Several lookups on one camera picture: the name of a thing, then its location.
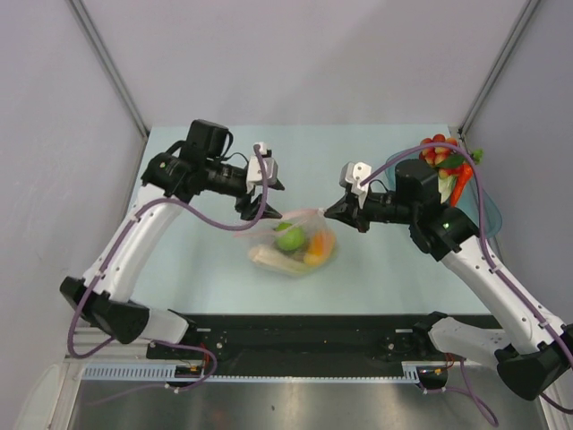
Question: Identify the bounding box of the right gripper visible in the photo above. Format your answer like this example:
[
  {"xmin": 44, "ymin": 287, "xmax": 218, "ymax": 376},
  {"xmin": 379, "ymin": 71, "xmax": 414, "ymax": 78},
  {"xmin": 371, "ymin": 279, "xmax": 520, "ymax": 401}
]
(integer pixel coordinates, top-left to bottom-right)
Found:
[{"xmin": 324, "ymin": 188, "xmax": 416, "ymax": 234}]

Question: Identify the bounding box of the yellow toy mango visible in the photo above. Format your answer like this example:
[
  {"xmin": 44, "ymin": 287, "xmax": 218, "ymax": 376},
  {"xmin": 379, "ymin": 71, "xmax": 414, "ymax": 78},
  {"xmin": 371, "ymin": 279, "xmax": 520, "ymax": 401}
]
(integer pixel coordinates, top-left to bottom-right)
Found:
[{"xmin": 304, "ymin": 230, "xmax": 336, "ymax": 267}]

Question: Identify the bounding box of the green round fruit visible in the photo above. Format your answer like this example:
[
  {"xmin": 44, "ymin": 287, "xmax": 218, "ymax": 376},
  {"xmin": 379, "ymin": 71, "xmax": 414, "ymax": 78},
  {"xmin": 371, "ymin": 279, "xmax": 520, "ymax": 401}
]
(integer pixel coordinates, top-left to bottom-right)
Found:
[{"xmin": 275, "ymin": 222, "xmax": 306, "ymax": 253}]

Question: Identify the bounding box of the clear zip top bag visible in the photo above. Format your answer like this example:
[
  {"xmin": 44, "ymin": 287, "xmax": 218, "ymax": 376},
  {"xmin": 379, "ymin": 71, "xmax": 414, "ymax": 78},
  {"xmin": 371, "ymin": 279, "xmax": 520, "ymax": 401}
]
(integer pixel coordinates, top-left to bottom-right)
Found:
[{"xmin": 235, "ymin": 208, "xmax": 338, "ymax": 277}]

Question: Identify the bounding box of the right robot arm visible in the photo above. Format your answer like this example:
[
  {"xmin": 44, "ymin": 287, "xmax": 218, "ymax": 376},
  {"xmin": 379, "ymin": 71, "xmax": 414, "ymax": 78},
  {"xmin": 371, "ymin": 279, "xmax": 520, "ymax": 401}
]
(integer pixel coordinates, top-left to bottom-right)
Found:
[{"xmin": 325, "ymin": 159, "xmax": 572, "ymax": 400}]

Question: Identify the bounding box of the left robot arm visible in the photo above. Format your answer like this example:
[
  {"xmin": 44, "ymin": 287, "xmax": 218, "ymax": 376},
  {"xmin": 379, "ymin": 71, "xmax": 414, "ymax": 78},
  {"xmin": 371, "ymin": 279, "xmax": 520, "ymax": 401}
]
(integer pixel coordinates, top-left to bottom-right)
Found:
[{"xmin": 60, "ymin": 119, "xmax": 283, "ymax": 358}]

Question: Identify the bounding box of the teal plastic food tray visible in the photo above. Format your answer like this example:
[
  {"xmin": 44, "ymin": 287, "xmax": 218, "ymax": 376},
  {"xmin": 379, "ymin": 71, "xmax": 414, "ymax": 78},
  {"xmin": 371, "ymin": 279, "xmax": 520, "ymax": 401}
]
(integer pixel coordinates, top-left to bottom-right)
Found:
[{"xmin": 385, "ymin": 164, "xmax": 502, "ymax": 239}]

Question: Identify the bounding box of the white green cabbage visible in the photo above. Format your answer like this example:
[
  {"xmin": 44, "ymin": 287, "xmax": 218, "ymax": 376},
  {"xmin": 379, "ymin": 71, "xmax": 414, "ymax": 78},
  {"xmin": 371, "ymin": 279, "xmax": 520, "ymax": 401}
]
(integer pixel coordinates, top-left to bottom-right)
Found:
[{"xmin": 438, "ymin": 176, "xmax": 457, "ymax": 203}]

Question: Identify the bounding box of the red strawberry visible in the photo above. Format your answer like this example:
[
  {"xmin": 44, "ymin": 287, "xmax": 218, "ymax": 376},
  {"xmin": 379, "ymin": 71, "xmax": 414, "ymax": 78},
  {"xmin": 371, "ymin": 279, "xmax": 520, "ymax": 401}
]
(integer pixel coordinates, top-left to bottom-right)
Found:
[{"xmin": 438, "ymin": 153, "xmax": 473, "ymax": 206}]

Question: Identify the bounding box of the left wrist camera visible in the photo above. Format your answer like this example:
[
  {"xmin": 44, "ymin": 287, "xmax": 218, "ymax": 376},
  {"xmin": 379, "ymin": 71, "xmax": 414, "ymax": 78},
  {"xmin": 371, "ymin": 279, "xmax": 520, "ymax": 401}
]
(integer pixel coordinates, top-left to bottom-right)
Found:
[{"xmin": 246, "ymin": 142, "xmax": 278, "ymax": 190}]

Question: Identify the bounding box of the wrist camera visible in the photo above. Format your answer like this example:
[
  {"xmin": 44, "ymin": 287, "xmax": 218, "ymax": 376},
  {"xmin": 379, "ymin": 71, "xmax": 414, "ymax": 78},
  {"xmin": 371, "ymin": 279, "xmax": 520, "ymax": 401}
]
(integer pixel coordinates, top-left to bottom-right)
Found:
[
  {"xmin": 246, "ymin": 142, "xmax": 278, "ymax": 190},
  {"xmin": 338, "ymin": 162, "xmax": 372, "ymax": 195}
]

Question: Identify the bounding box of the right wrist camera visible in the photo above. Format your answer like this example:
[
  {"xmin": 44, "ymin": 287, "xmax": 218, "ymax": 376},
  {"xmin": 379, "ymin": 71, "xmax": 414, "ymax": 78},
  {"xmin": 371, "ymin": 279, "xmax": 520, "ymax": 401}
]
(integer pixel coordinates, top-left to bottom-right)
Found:
[{"xmin": 338, "ymin": 162, "xmax": 372, "ymax": 195}]

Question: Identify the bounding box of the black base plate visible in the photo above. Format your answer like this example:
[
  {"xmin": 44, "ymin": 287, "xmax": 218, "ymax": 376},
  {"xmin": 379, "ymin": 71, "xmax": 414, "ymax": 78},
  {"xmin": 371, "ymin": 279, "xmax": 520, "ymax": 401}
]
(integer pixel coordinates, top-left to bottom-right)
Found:
[{"xmin": 89, "ymin": 311, "xmax": 498, "ymax": 377}]

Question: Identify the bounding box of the white cable duct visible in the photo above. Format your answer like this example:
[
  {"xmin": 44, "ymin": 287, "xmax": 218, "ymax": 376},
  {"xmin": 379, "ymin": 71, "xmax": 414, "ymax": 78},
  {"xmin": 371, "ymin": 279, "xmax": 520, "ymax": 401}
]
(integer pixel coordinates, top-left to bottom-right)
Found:
[{"xmin": 82, "ymin": 361, "xmax": 424, "ymax": 383}]

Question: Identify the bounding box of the aluminium frame rail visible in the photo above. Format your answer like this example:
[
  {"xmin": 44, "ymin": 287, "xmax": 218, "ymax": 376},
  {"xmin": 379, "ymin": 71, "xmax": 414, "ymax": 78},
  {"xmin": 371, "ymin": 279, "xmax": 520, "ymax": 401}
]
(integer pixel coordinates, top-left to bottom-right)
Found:
[{"xmin": 63, "ymin": 327, "xmax": 150, "ymax": 364}]

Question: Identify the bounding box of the right corner aluminium post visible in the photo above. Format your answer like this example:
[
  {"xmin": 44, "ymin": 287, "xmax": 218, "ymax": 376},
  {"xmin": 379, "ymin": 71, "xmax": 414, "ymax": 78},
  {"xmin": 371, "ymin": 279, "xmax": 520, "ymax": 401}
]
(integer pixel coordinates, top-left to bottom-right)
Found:
[{"xmin": 458, "ymin": 0, "xmax": 543, "ymax": 138}]

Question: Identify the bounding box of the corner aluminium post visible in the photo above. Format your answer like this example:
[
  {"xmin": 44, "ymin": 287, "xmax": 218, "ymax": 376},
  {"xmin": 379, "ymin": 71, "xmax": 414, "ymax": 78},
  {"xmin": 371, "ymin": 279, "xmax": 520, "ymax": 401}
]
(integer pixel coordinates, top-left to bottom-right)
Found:
[
  {"xmin": 65, "ymin": 0, "xmax": 150, "ymax": 141},
  {"xmin": 458, "ymin": 0, "xmax": 543, "ymax": 138}
]

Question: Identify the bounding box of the left corner aluminium post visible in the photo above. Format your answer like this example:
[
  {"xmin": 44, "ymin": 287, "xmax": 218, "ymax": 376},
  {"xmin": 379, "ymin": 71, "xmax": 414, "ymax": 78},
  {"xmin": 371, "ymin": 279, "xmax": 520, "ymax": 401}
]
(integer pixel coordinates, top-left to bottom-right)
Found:
[{"xmin": 65, "ymin": 0, "xmax": 150, "ymax": 141}]

